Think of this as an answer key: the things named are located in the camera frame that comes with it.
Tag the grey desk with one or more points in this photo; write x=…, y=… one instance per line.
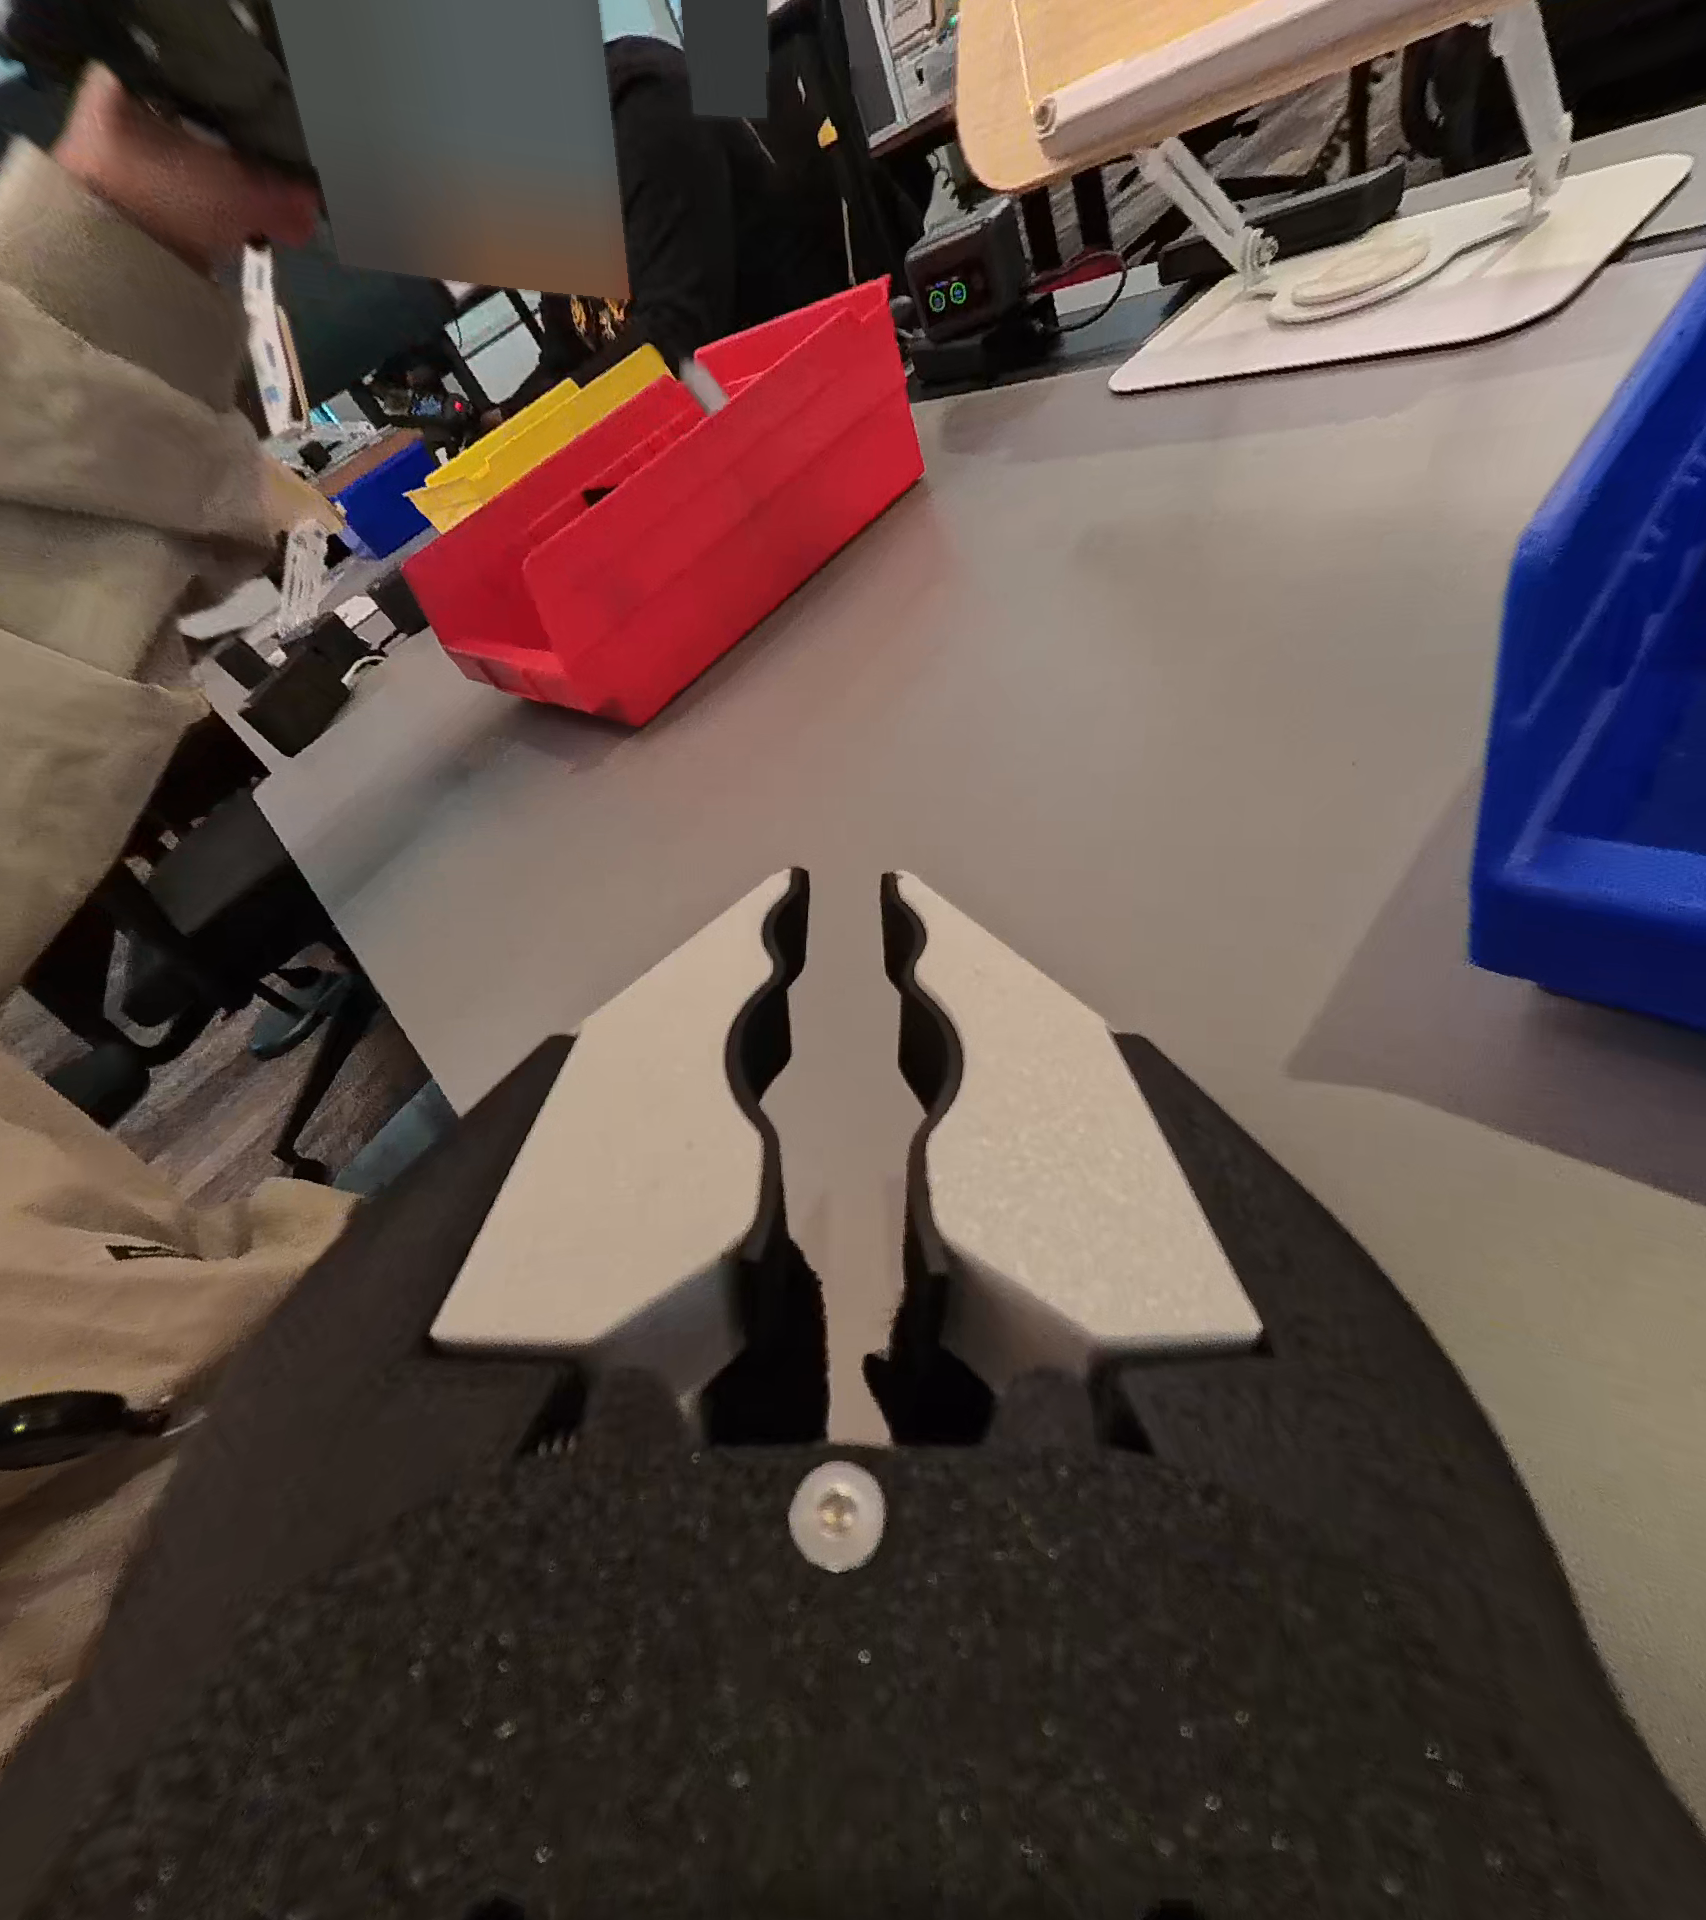
x=1167, y=675

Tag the black charger block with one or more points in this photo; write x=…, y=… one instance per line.
x=290, y=706
x=340, y=639

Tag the person's left forearm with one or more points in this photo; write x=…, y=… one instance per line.
x=42, y=376

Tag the small blue storage bin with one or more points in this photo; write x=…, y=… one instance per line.
x=388, y=503

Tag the red storage bin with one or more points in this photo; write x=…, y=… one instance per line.
x=732, y=511

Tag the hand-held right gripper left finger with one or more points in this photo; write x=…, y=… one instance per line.
x=612, y=1185

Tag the person's left hand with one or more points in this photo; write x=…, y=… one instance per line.
x=162, y=181

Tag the yellow storage bin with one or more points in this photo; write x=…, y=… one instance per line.
x=537, y=436

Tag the black power station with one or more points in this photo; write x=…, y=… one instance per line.
x=966, y=285

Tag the wooden stand with clear legs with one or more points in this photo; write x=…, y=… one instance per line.
x=301, y=579

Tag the flat black device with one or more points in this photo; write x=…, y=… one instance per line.
x=1318, y=219

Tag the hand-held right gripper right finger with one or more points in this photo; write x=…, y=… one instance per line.
x=1078, y=1185

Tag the person's beige jacket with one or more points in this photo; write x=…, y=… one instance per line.
x=14, y=1276

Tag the wooden stand with white base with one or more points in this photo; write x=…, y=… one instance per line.
x=1242, y=77

